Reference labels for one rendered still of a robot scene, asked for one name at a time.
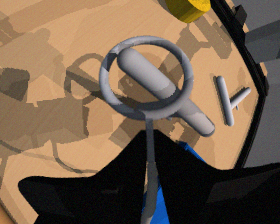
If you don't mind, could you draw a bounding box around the yellow cylinder with center hole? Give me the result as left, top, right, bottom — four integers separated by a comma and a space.
165, 0, 210, 23

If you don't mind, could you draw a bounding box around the blue tray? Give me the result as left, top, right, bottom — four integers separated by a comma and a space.
142, 141, 205, 224

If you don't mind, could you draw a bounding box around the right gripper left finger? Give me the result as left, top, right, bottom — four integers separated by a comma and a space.
18, 130, 147, 224

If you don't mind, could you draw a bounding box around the grey rounded cylinder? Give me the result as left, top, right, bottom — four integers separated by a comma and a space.
116, 48, 215, 137

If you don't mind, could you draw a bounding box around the grey metal ring with white cord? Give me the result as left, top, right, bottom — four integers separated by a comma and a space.
99, 35, 194, 224

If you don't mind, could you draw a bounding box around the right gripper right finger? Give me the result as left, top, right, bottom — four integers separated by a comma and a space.
153, 129, 280, 224

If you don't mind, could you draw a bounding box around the grey post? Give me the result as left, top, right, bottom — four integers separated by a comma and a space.
136, 101, 180, 118

